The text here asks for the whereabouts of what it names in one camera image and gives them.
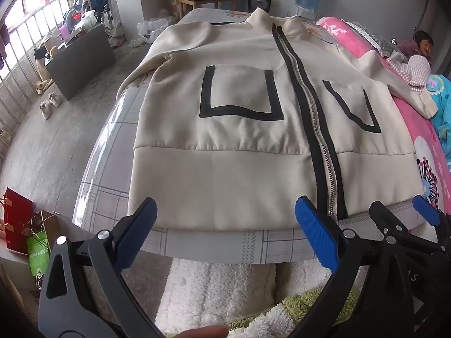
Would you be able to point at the person's left hand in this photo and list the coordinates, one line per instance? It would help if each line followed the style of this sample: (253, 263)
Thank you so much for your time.
(201, 332)

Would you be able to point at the pink white checkered cloth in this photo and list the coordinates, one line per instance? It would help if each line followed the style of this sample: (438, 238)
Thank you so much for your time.
(417, 70)

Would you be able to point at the bed with floral plaid sheet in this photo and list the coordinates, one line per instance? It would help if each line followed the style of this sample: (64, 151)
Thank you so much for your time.
(211, 246)

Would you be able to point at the red gift bag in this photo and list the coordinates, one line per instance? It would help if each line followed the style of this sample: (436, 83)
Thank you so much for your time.
(17, 221)

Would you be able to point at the cream jacket with black trim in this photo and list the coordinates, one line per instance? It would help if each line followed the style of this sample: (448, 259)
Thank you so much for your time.
(229, 183)

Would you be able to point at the white plastic bag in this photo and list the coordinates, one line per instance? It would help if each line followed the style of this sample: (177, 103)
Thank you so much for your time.
(149, 28)

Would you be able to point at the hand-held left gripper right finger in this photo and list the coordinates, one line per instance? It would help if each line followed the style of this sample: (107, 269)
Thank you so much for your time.
(317, 232)

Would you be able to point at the pile of clothes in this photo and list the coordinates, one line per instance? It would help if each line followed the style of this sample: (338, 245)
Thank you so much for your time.
(79, 14)

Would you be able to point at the small dark metallic object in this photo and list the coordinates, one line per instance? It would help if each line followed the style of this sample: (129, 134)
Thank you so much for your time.
(394, 41)

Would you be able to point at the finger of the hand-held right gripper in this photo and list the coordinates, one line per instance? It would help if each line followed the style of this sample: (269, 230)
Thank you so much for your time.
(382, 218)
(424, 207)

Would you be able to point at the green shopping bag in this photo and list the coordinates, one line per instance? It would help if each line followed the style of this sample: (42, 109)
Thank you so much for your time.
(38, 253)

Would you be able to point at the black round fan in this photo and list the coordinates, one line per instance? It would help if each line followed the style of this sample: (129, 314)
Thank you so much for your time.
(259, 2)

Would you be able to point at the pink floral blanket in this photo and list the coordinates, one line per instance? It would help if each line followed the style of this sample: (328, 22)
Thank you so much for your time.
(415, 141)

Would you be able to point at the metal window railing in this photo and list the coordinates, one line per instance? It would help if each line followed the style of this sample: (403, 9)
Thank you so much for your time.
(14, 74)

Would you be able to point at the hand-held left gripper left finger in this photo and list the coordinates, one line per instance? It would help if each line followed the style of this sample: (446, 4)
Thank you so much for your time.
(137, 232)

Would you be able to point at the grey lace-trimmed pillow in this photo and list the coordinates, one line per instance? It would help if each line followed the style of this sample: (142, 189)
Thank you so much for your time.
(377, 38)

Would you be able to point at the blue cartoon quilt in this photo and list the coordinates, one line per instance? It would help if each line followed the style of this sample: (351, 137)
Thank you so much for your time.
(442, 105)

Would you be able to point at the white and green fleece garment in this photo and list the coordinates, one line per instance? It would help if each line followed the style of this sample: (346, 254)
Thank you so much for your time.
(218, 295)

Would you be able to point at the wheelchair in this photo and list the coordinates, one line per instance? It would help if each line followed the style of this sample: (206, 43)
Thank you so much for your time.
(107, 16)

